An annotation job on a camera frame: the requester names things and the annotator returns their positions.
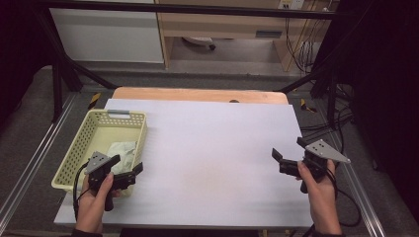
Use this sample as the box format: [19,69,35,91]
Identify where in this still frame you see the white wall outlet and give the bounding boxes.
[278,0,305,11]

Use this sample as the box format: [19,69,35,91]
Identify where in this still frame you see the white cabinet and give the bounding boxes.
[48,8,165,64]

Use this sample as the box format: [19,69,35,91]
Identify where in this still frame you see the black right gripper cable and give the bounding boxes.
[329,167,363,228]

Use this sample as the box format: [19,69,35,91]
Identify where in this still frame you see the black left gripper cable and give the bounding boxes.
[72,161,92,222]

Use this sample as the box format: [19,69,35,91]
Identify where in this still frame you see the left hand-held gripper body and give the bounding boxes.
[84,151,136,212]

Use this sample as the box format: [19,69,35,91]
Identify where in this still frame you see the black metal stand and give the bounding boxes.
[35,9,118,123]
[279,19,344,129]

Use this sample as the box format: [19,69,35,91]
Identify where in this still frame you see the black floor cables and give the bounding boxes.
[299,82,356,141]

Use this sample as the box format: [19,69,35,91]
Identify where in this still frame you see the pale yellow perforated plastic basket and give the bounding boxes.
[51,109,148,198]

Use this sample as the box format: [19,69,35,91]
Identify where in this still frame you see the yellow black floor tape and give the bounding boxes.
[87,92,102,110]
[299,98,318,114]

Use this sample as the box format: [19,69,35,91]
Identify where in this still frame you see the white table cover sheet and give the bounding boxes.
[53,98,314,229]

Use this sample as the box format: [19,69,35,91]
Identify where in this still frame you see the black metal crossbar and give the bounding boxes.
[33,0,350,20]

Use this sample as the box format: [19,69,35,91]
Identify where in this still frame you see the black curtain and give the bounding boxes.
[329,0,419,218]
[0,0,53,119]

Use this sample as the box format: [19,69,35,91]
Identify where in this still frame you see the hanging black cable bundle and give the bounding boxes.
[284,9,318,74]

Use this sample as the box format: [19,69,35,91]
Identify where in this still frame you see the person's left hand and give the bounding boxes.
[74,171,123,235]

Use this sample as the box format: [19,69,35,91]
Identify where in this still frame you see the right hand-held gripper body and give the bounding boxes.
[279,138,352,195]

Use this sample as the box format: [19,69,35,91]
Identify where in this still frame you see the person's right hand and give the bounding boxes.
[295,159,343,235]

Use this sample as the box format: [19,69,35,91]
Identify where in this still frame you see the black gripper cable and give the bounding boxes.
[72,161,92,222]
[329,167,363,228]

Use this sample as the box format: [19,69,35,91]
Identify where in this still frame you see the aluminium floor rail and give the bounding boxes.
[324,131,387,237]
[0,93,77,225]

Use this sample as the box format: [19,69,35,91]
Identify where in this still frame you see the pale green drawstring garment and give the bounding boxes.
[106,140,137,176]

